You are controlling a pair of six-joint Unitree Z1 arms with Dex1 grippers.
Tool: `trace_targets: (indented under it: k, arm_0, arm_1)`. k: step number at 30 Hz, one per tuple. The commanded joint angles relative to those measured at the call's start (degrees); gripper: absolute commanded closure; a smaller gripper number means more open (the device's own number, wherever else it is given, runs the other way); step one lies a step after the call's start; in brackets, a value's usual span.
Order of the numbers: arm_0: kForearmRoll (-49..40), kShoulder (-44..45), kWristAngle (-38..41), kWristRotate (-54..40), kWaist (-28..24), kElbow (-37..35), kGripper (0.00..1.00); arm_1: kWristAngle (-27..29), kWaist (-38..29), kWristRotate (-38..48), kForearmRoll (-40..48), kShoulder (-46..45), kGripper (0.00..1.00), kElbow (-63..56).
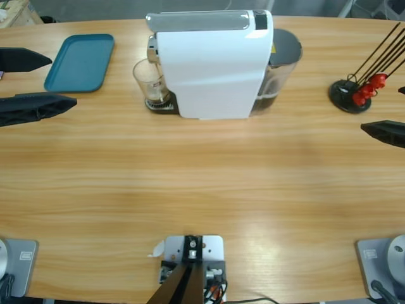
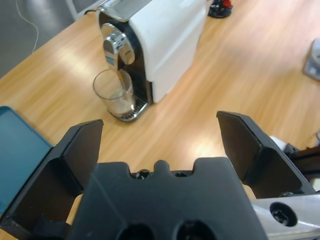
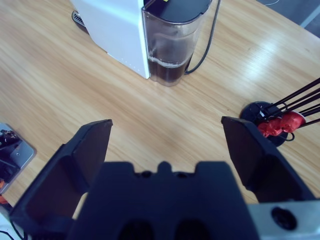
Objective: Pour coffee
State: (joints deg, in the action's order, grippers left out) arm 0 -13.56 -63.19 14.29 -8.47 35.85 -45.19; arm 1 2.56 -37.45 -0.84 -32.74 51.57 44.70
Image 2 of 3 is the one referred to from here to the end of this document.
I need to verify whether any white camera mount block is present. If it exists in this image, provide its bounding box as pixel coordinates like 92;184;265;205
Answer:
270;135;289;152

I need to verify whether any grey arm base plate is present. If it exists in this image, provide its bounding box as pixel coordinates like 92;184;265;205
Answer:
302;38;320;81

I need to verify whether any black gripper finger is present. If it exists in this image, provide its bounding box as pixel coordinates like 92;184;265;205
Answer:
0;119;105;240
216;111;318;200

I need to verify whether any thin white cable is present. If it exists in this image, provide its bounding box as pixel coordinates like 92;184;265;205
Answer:
15;0;40;55

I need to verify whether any teal plastic tray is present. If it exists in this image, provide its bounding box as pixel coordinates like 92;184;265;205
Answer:
0;105;54;218

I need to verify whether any clear drinking glass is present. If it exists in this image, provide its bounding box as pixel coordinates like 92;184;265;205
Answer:
92;69;137;120

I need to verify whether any black capsule holder with rods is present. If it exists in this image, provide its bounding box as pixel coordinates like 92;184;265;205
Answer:
207;0;235;18

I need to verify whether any white capsule coffee machine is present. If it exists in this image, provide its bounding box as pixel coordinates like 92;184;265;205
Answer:
96;0;208;123

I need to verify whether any dark camera post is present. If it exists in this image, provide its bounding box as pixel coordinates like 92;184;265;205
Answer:
284;142;320;180

